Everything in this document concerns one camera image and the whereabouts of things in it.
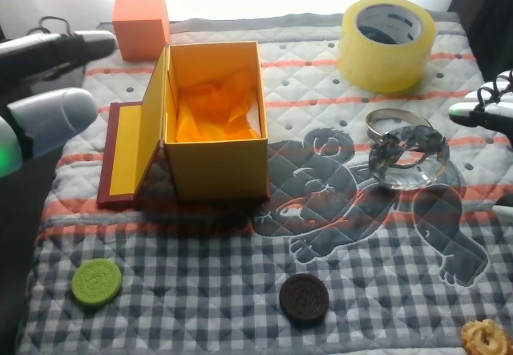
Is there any yellow tape roll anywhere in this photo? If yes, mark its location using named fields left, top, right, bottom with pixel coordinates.
left=337, top=0, right=437, bottom=94

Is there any orange cube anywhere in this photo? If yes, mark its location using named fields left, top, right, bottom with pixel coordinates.
left=111, top=0, right=171, bottom=62

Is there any brown sandwich cookie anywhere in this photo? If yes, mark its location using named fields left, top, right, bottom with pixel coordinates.
left=278, top=273, right=330, bottom=325

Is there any clear glass jar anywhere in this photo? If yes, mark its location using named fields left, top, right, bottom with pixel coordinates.
left=365, top=107, right=452, bottom=192

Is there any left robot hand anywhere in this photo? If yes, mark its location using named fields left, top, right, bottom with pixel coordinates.
left=0, top=30, right=118, bottom=88

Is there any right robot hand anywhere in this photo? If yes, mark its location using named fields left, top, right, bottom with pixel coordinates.
left=448, top=67, right=513, bottom=134

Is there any yellow box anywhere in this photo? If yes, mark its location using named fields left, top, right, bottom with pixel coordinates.
left=96, top=41, right=270, bottom=212

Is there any green sandwich cookie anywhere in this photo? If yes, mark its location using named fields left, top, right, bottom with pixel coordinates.
left=71, top=260, right=123, bottom=313

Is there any yellow tissue paper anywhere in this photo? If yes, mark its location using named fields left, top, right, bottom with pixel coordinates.
left=174, top=70, right=264, bottom=143

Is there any dark cable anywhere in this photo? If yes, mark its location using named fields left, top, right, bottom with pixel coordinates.
left=26, top=15, right=74, bottom=36

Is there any grey quilt with bear print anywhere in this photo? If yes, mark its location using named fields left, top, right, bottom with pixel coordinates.
left=18, top=10, right=513, bottom=355

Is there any golden butter cookie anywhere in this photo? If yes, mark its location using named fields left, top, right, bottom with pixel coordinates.
left=460, top=318, right=513, bottom=355

